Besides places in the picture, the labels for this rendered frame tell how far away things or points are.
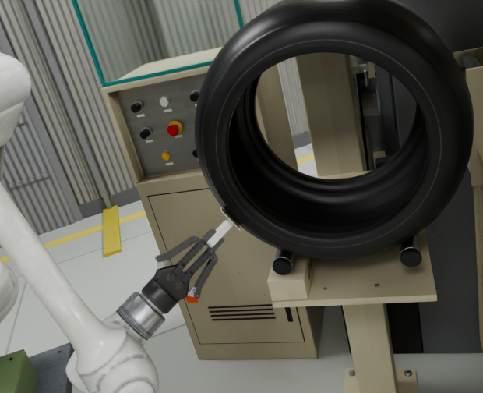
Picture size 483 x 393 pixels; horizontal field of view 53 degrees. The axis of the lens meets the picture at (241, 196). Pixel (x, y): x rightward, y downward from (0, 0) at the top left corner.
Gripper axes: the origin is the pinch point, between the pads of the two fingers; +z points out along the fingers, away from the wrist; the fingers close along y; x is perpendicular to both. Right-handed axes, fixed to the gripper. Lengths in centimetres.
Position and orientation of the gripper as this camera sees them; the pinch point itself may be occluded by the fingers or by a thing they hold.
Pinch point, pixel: (218, 233)
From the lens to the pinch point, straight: 107.6
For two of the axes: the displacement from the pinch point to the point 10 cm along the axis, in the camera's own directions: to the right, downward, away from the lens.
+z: 6.7, -7.0, 2.3
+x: 3.0, -0.2, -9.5
